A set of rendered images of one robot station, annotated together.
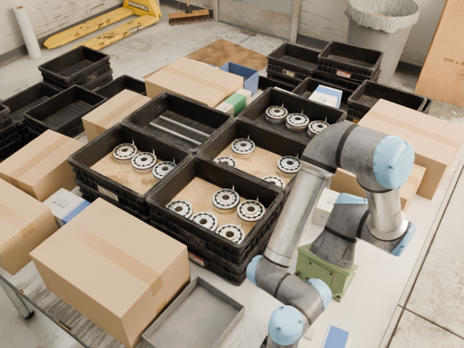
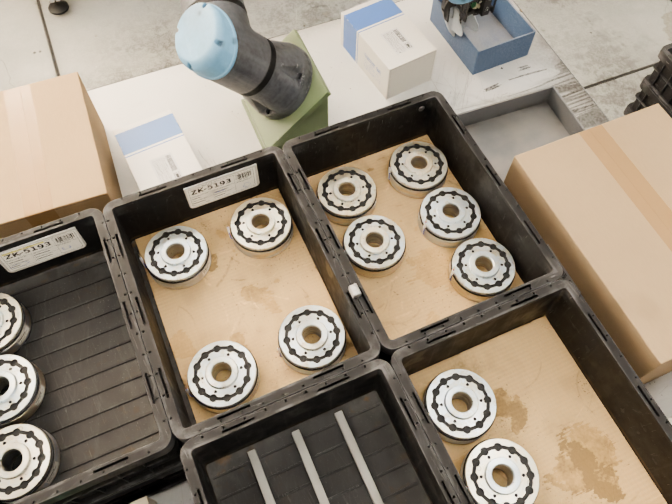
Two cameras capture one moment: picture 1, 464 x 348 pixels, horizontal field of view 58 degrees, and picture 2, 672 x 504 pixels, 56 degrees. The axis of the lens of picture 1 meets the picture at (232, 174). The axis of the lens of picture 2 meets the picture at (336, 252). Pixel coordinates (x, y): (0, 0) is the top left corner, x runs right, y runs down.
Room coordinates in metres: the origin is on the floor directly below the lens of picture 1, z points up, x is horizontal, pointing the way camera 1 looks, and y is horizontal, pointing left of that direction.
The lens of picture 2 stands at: (1.56, 0.24, 1.75)
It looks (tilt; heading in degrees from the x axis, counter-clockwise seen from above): 61 degrees down; 213
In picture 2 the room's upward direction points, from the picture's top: 1 degrees clockwise
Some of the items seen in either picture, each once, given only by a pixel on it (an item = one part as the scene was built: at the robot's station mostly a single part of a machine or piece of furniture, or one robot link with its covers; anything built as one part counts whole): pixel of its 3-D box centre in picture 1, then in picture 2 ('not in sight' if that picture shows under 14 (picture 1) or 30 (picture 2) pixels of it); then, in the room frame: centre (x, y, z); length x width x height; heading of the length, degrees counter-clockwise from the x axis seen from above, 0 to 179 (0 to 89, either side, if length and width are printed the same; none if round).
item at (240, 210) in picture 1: (250, 210); (346, 191); (1.04, -0.07, 0.86); 0.10 x 0.10 x 0.01
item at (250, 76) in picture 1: (236, 76); not in sight; (2.09, -0.02, 0.81); 0.20 x 0.15 x 0.07; 56
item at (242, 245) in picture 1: (215, 197); (414, 209); (1.04, 0.06, 0.92); 0.40 x 0.30 x 0.02; 57
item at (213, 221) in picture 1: (203, 222); (450, 212); (0.98, 0.10, 0.86); 0.10 x 0.10 x 0.01
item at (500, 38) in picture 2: not in sight; (480, 25); (0.41, -0.10, 0.74); 0.20 x 0.15 x 0.07; 58
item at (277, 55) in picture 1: (296, 75); not in sight; (2.98, -0.51, 0.31); 0.40 x 0.30 x 0.34; 56
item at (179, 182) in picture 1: (215, 208); (410, 225); (1.04, 0.06, 0.87); 0.40 x 0.30 x 0.11; 57
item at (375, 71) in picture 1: (345, 83); not in sight; (2.76, -0.84, 0.37); 0.42 x 0.34 x 0.46; 56
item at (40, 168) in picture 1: (46, 170); not in sight; (1.35, 0.79, 0.78); 0.30 x 0.22 x 0.16; 152
